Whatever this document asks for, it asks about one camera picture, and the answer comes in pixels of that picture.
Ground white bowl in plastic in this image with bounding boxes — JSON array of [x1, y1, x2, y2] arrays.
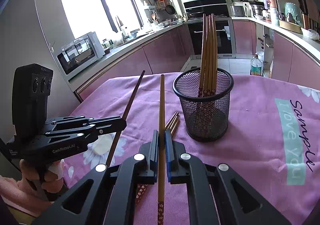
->
[[301, 27, 320, 40]]

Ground black range hood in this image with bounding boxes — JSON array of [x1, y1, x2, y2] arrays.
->
[[183, 0, 229, 19]]

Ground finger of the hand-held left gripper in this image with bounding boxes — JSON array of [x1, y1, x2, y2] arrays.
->
[[50, 115, 127, 126], [44, 120, 127, 145]]

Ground steel stock pot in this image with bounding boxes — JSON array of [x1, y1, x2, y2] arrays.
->
[[251, 5, 264, 17]]

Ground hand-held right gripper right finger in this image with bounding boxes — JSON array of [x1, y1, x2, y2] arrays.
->
[[164, 131, 293, 225]]

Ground pink peninsula cabinets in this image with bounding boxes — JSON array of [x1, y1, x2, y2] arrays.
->
[[232, 17, 320, 85]]

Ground dark brown chopstick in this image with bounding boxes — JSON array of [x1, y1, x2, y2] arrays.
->
[[105, 70, 146, 166]]

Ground steel faucet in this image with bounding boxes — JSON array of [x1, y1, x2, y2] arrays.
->
[[115, 16, 125, 40]]

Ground person's left hand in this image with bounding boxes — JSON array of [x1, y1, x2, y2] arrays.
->
[[19, 159, 65, 194]]

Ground cooking oil bottle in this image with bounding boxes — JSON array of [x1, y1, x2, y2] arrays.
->
[[250, 55, 263, 76]]

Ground black mesh holder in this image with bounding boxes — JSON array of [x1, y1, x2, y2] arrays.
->
[[172, 68, 234, 142]]

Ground bunch of wooden chopsticks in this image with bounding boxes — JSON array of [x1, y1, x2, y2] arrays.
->
[[197, 13, 218, 115]]

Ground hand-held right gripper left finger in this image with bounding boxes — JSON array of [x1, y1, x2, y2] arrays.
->
[[31, 130, 159, 225]]

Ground kitchen window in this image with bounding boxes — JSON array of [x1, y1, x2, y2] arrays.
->
[[57, 0, 144, 42]]

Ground pink floral tablecloth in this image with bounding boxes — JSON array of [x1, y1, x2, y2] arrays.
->
[[61, 72, 320, 225]]

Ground black built-in oven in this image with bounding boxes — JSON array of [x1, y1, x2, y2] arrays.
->
[[187, 18, 237, 56]]

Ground light wooden chopstick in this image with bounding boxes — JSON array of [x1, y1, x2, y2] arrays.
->
[[166, 113, 179, 134], [157, 74, 166, 225], [170, 117, 180, 138], [136, 112, 177, 206]]

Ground pink base cabinets with sink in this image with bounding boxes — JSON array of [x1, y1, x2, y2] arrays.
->
[[74, 23, 195, 103]]

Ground white countertop oven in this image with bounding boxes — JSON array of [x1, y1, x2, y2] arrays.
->
[[57, 32, 105, 75]]

